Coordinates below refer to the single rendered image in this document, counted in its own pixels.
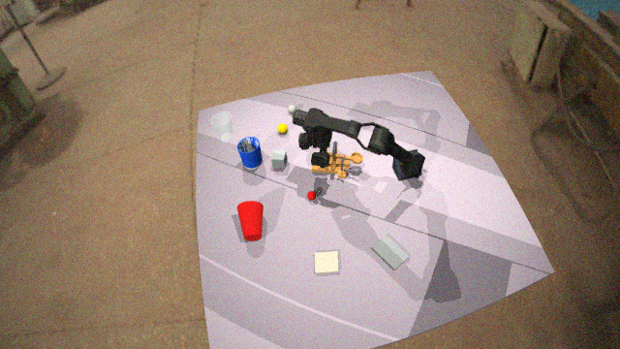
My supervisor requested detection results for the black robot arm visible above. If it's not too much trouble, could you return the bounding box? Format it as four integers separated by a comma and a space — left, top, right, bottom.
292, 108, 425, 178

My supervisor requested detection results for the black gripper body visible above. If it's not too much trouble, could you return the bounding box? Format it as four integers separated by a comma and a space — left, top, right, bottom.
311, 131, 333, 166

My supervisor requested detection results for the blue mug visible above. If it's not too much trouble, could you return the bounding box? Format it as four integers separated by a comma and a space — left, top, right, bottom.
237, 137, 263, 170

